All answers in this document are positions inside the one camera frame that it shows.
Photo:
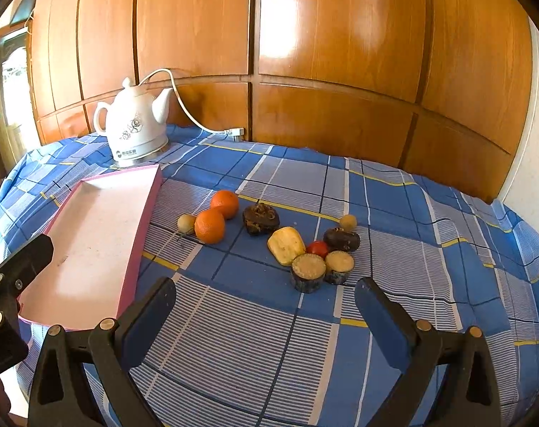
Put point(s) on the blue plaid tablecloth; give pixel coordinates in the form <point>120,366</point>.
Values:
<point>243,347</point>

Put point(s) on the wooden wall cabinet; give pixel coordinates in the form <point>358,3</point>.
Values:
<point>439,88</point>

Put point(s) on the wooden door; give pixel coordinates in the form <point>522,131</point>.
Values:
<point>18,131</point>

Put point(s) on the pink shallow cardboard tray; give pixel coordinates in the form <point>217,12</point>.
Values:
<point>98,235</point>

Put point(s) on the small tan round fruit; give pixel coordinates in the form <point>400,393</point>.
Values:
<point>185,223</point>

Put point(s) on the small red tomato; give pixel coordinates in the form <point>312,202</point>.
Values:
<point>318,247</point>

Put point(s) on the small tan longan fruit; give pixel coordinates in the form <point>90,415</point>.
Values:
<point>348,222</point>

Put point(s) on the dark brown oval fruit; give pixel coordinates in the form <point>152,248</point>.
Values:
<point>338,239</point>

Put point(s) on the orange tangerine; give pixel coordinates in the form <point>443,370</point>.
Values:
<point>210,226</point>
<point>226,202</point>

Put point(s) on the white ceramic electric kettle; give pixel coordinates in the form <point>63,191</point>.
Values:
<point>134,123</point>

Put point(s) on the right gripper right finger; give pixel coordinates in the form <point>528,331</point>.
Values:
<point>468,395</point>

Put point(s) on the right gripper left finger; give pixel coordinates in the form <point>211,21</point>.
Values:
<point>60,393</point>

